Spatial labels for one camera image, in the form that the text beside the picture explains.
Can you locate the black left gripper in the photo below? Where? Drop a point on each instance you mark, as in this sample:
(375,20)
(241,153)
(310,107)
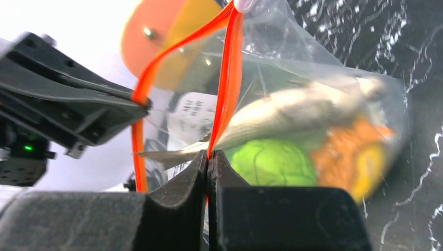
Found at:
(46,92)

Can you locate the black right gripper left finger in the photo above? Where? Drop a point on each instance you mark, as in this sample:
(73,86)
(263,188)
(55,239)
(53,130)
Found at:
(169,218)

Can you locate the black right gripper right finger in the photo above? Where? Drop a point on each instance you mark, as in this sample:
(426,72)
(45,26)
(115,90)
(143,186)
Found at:
(244,217)

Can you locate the light green toy fruit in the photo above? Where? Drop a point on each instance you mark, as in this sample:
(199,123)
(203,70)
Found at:
(272,162)

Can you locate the orange toy carrot piece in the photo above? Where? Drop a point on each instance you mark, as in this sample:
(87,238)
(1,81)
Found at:
(335,161)

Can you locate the grey toy fish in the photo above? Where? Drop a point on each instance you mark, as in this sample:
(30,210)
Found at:
(309,105)

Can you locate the clear orange zip top bag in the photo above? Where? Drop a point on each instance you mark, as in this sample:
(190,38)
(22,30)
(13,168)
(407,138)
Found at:
(256,85)

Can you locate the yellow toy banana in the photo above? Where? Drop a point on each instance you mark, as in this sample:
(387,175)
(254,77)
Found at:
(370,163)

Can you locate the white orange cylinder drum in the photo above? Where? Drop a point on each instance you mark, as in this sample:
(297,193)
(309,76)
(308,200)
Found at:
(157,25)

